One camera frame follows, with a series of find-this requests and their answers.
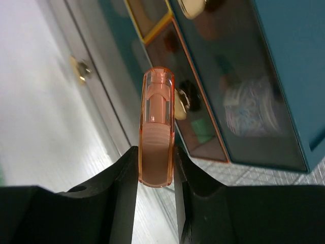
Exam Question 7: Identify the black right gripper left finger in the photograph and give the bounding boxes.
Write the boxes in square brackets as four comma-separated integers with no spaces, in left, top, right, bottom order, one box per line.
[1,146,138,243]

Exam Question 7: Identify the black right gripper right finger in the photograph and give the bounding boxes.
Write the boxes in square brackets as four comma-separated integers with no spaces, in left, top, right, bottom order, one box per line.
[174,147,324,243]

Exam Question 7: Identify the orange transparent stapler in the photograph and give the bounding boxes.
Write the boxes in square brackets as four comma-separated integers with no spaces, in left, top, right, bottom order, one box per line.
[138,67,175,188]

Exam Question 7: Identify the teal drawer cabinet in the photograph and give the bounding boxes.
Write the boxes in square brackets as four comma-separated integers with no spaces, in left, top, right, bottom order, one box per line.
[47,1,324,172]

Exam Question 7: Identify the black green highlighter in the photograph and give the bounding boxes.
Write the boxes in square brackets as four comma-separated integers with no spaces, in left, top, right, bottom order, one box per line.
[191,118,215,144]

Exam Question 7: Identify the white wire desk organizer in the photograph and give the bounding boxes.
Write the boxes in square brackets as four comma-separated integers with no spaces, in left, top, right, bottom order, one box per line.
[151,159,324,243]

